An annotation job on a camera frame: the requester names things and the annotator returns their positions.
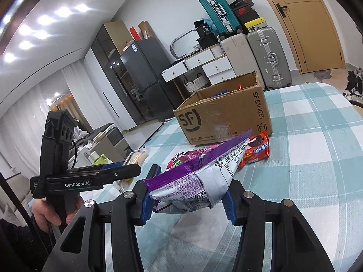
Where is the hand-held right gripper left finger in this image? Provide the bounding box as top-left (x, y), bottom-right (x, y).
top-left (42, 164), bottom-right (162, 272)

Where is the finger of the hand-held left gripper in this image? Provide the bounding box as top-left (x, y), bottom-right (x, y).
top-left (101, 164), bottom-right (142, 185)
top-left (69, 161), bottom-right (126, 174)

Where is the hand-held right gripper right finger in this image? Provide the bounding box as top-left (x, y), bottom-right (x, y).
top-left (223, 180), bottom-right (339, 272)

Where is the purple snack packet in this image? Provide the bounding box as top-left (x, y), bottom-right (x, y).
top-left (144, 129), bottom-right (253, 214)
top-left (166, 145), bottom-right (217, 172)

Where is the brown cardboard box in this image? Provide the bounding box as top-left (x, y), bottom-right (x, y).
top-left (173, 72), bottom-right (273, 146)

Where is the person's left forearm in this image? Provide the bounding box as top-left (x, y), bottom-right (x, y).
top-left (0, 218), bottom-right (57, 272)

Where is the person's left hand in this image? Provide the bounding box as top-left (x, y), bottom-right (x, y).
top-left (32, 196), bottom-right (84, 233)

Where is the clear wafer biscuit packet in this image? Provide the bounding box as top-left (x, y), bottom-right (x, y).
top-left (118, 150), bottom-right (149, 190)

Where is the grey bin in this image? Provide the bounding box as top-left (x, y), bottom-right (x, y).
top-left (106, 125), bottom-right (131, 159)

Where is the red cookie packet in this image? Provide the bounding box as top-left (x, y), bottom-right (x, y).
top-left (238, 130), bottom-right (270, 171)

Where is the checked teal white tablecloth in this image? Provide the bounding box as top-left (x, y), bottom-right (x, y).
top-left (82, 82), bottom-right (363, 272)

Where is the grey refrigerator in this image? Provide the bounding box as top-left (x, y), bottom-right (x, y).
top-left (120, 38), bottom-right (185, 122)

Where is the dark glass cabinet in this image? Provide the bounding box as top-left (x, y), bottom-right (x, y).
top-left (91, 20), bottom-right (148, 126)

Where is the woven laundry basket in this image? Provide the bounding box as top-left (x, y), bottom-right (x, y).
top-left (183, 74), bottom-right (212, 92)

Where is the white drawer desk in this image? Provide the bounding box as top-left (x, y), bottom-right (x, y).
top-left (161, 48), bottom-right (236, 91)

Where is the open brown carton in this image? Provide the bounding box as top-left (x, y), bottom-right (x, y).
top-left (138, 21), bottom-right (155, 39)

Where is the silver suitcase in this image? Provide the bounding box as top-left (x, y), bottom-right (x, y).
top-left (246, 27), bottom-right (292, 92)

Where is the beige suitcase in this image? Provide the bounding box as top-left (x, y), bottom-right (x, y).
top-left (220, 33), bottom-right (265, 90)

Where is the black bag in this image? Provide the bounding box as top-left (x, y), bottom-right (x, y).
top-left (194, 20), bottom-right (220, 50)

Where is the row of ceiling lights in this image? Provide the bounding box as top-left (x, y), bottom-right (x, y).
top-left (3, 3), bottom-right (91, 63)

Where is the grey floor mat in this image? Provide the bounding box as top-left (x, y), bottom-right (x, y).
top-left (313, 69), bottom-right (333, 80)

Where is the group of assorted shoes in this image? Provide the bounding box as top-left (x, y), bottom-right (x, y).
top-left (343, 67), bottom-right (363, 102)

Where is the black yellow shoe box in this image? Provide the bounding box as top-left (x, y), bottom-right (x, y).
top-left (243, 16), bottom-right (267, 33)

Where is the teal suitcase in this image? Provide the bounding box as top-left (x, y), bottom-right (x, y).
top-left (198, 0), bottom-right (241, 34)

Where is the wooden door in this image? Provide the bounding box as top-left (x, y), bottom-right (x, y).
top-left (251, 0), bottom-right (346, 74)

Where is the black red shoe box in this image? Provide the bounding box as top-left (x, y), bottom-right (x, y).
top-left (233, 6), bottom-right (259, 17)

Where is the black cable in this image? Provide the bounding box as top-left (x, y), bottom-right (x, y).
top-left (69, 139), bottom-right (79, 171)

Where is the chrome arched frame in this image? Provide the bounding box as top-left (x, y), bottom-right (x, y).
top-left (170, 30), bottom-right (199, 58)

